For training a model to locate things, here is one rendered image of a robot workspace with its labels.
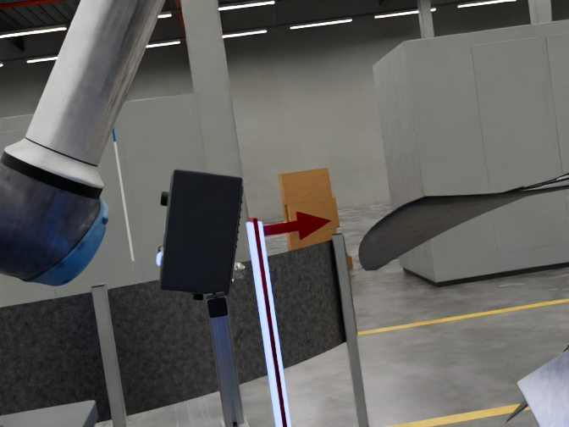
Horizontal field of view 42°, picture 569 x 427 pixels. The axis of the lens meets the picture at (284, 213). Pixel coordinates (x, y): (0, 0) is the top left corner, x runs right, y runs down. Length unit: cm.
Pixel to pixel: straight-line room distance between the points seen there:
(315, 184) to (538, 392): 813
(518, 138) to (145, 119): 337
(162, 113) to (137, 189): 70
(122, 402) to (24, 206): 159
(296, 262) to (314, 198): 612
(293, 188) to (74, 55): 793
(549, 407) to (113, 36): 57
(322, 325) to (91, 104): 204
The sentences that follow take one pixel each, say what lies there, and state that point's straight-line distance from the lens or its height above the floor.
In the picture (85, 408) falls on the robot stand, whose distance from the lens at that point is 87.
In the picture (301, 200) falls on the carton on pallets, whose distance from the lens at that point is 875.
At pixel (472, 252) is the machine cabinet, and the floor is 27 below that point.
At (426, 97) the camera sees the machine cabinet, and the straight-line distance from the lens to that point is 689.
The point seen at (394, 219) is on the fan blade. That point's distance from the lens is 57.
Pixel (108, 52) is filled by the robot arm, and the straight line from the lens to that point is 85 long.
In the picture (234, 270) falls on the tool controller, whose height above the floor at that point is 108.
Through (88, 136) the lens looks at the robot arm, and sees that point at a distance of 85.
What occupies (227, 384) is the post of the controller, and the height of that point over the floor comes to 92.
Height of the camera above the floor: 122
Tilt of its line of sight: 3 degrees down
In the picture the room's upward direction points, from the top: 8 degrees counter-clockwise
